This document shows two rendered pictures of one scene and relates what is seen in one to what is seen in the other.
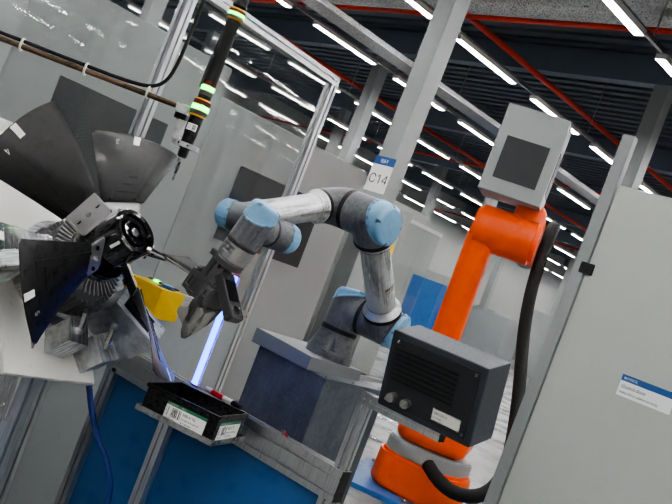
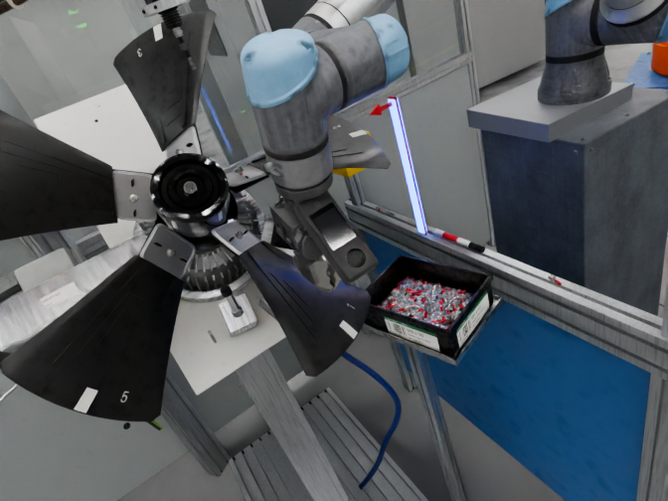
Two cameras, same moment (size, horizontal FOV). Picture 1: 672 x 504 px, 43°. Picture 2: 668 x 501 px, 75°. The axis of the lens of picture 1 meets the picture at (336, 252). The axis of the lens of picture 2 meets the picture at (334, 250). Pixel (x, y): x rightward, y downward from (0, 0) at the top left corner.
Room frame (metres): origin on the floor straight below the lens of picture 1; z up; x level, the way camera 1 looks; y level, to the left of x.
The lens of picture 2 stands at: (1.53, -0.05, 1.42)
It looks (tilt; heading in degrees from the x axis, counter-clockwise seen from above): 31 degrees down; 32
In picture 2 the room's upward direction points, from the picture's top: 20 degrees counter-clockwise
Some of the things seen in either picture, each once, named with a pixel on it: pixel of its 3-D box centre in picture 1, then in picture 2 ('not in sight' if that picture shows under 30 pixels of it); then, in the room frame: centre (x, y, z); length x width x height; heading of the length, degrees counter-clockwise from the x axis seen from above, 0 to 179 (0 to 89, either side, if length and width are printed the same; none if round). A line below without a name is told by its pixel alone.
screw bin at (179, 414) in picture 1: (194, 411); (423, 301); (2.17, 0.19, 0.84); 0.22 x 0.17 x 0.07; 70
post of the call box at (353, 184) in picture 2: not in sight; (353, 184); (2.57, 0.47, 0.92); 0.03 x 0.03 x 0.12; 54
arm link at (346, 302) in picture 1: (350, 309); (579, 15); (2.68, -0.11, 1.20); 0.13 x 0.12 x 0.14; 59
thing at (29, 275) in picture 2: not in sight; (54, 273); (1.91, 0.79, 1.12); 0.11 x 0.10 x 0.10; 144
